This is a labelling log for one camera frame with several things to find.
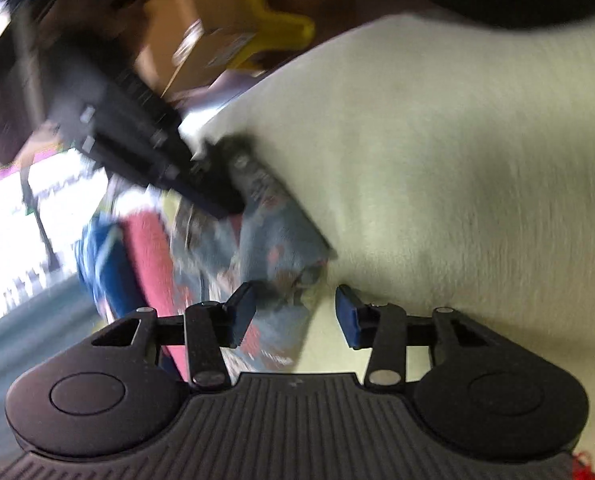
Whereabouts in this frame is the cardboard box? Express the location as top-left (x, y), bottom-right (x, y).
top-left (140, 0), bottom-right (260, 98)

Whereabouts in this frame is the yellow plastic stool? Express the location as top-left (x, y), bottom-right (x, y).
top-left (228, 0), bottom-right (315, 70)

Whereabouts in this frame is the blue patterned folded blanket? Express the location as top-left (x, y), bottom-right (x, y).
top-left (74, 214), bottom-right (147, 323)

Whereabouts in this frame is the cat print denim tote bag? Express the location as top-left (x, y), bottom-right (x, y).
top-left (168, 136), bottom-right (332, 377)

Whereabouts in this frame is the pink ribbed folded blanket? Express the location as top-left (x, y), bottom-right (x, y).
top-left (122, 211), bottom-right (199, 380)

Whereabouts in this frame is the light green sofa cover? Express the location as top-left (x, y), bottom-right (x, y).
top-left (201, 14), bottom-right (595, 463)

